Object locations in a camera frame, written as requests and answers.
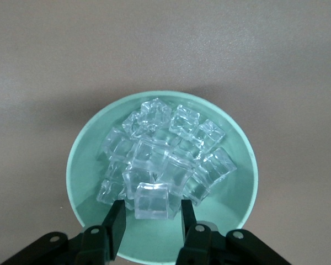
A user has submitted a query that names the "pale green bowl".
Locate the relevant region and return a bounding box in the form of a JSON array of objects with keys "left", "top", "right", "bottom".
[{"left": 65, "top": 91, "right": 259, "bottom": 262}]

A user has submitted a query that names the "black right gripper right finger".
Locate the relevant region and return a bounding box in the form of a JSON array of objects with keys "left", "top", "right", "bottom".
[{"left": 176, "top": 199, "right": 293, "bottom": 265}]

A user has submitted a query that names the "clear acrylic ice cube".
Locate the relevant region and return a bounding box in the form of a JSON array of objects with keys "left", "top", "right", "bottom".
[
  {"left": 158, "top": 153, "right": 195, "bottom": 194},
  {"left": 101, "top": 128, "right": 134, "bottom": 162},
  {"left": 196, "top": 147, "right": 237, "bottom": 189},
  {"left": 121, "top": 110, "right": 144, "bottom": 139},
  {"left": 104, "top": 159, "right": 128, "bottom": 182},
  {"left": 169, "top": 104, "right": 201, "bottom": 139},
  {"left": 173, "top": 139, "right": 202, "bottom": 161},
  {"left": 183, "top": 173, "right": 211, "bottom": 206},
  {"left": 193, "top": 119, "right": 227, "bottom": 153},
  {"left": 152, "top": 128, "right": 180, "bottom": 147},
  {"left": 95, "top": 179, "right": 125, "bottom": 206},
  {"left": 131, "top": 139, "right": 167, "bottom": 169},
  {"left": 134, "top": 182, "right": 183, "bottom": 221},
  {"left": 122, "top": 165, "right": 156, "bottom": 200},
  {"left": 138, "top": 98, "right": 173, "bottom": 131}
]

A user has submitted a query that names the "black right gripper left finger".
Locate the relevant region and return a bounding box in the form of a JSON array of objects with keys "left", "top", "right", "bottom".
[{"left": 0, "top": 200, "right": 127, "bottom": 265}]

